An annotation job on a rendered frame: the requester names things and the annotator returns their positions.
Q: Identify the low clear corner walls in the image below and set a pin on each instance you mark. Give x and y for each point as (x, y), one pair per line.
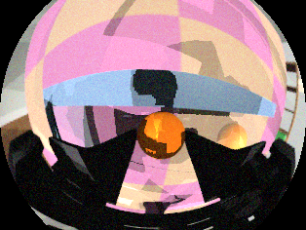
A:
(72, 125)

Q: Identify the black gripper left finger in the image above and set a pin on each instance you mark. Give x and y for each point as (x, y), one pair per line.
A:
(104, 164)

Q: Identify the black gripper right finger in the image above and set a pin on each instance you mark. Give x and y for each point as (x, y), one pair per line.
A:
(216, 165)

